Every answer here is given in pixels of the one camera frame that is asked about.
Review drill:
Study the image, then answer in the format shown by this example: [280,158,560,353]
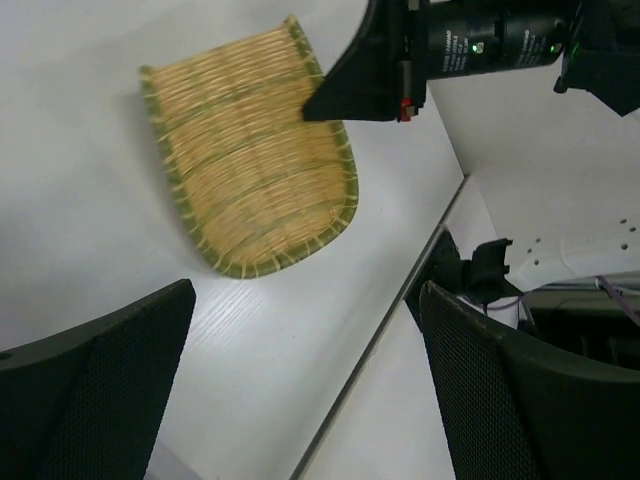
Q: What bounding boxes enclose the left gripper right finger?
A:
[419,282,639,479]

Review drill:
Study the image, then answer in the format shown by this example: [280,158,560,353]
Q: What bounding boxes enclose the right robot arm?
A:
[302,1,639,313]

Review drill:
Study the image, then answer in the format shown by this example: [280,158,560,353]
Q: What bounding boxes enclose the woven bamboo tray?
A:
[138,16,359,279]

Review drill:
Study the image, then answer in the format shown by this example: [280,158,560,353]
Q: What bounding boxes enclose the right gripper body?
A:
[399,1,639,122]

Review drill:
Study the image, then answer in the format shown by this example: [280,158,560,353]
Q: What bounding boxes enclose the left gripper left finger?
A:
[1,279,195,479]

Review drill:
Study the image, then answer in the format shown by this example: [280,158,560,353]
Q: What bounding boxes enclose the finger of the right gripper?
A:
[302,0,408,122]

